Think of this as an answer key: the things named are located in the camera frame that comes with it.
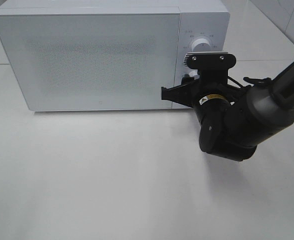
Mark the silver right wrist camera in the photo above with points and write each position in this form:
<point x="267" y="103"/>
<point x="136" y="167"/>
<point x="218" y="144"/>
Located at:
<point x="208" y="61"/>

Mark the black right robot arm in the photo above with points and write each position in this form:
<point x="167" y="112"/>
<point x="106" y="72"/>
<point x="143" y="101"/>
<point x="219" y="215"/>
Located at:
<point x="233" y="118"/>

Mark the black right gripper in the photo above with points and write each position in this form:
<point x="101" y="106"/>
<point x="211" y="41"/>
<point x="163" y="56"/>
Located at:
<point x="213" y="92"/>

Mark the white microwave door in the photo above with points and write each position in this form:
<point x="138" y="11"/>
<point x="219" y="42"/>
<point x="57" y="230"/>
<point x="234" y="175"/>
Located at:
<point x="92" y="62"/>

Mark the white round knob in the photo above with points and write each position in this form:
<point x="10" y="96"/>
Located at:
<point x="201" y="44"/>
<point x="194" y="74"/>

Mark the white microwave oven body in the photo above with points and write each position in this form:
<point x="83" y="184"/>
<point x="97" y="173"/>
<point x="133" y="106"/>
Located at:
<point x="197" y="18"/>

